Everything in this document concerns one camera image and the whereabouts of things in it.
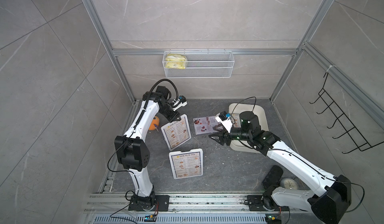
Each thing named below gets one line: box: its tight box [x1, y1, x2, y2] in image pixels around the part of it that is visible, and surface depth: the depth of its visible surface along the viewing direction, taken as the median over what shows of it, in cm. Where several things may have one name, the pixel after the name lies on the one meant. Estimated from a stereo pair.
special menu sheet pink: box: [193, 116, 221, 135], surface depth 106 cm
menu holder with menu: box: [160, 113, 192, 151], surface depth 88 cm
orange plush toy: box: [149, 116, 160, 131], surface depth 99 cm
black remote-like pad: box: [262, 165, 284, 189], surface depth 80 cm
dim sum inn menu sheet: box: [171, 151, 202, 179], surface depth 76 cm
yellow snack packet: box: [165, 54, 187, 70], surface depth 89 cm
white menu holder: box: [168, 148, 204, 180], surface depth 76 cm
